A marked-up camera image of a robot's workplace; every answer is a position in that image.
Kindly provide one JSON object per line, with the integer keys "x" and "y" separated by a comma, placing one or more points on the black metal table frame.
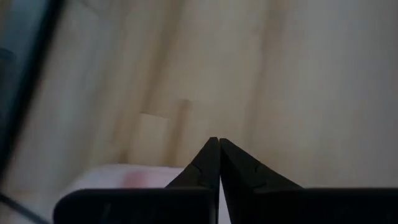
{"x": 31, "y": 77}

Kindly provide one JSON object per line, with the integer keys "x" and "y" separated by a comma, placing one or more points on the pink slide sandal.
{"x": 124, "y": 179}

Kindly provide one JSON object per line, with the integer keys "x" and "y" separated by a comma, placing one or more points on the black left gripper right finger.
{"x": 280, "y": 205}

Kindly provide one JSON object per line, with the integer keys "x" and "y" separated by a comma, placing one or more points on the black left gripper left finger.
{"x": 174, "y": 205}

